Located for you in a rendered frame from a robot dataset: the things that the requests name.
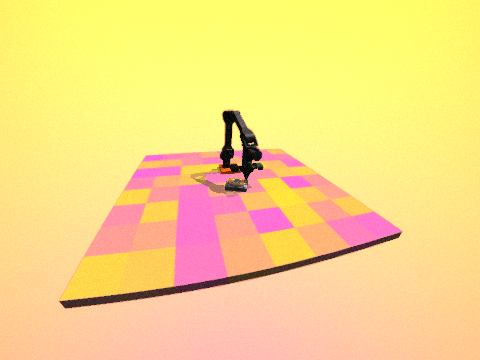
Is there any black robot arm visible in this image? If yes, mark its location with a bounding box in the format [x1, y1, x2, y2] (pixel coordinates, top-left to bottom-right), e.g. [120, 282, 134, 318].
[219, 110, 263, 173]

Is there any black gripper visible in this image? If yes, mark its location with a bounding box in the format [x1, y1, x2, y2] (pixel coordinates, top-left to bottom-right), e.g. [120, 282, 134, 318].
[230, 155, 264, 181]

